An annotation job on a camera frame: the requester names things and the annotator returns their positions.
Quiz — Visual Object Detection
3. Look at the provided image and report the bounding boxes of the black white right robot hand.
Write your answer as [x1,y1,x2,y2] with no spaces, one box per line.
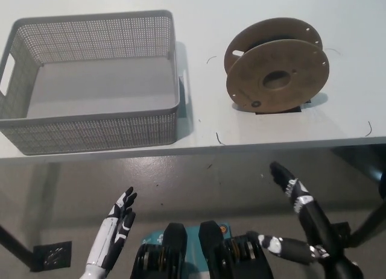
[247,161,346,265]

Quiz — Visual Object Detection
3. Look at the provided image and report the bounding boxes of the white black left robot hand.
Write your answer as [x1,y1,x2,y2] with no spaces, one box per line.
[85,186,138,270]

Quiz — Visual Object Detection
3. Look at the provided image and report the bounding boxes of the cardboard filament spool black filament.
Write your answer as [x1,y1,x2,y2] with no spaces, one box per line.
[223,17,330,114]

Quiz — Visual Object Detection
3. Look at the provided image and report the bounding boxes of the black table leg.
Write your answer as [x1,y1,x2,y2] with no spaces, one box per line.
[0,223,34,257]
[346,197,386,249]

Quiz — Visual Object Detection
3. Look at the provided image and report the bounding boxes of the black teal robot torso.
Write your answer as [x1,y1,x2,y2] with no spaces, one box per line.
[131,220,274,279]

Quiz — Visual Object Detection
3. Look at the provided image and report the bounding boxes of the grey perforated plastic basket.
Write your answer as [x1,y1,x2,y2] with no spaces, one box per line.
[0,10,185,156]

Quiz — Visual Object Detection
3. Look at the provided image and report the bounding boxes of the black tape patch on table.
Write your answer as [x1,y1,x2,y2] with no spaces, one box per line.
[255,99,313,114]

